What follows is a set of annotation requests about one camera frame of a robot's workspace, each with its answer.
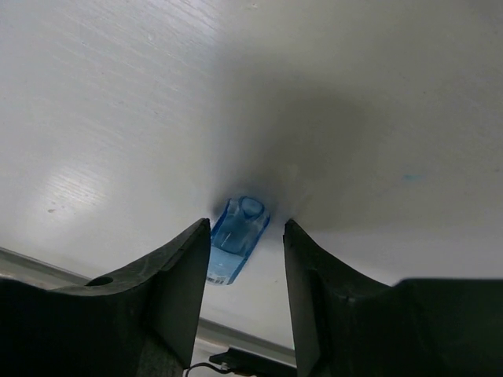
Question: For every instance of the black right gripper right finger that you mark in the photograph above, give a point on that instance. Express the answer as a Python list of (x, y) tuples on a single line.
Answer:
[(345, 323)]

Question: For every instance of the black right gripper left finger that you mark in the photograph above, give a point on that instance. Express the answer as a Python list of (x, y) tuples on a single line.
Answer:
[(103, 328)]

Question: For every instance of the light blue pastel highlighter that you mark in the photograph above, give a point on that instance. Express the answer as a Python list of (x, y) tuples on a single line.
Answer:
[(234, 237)]

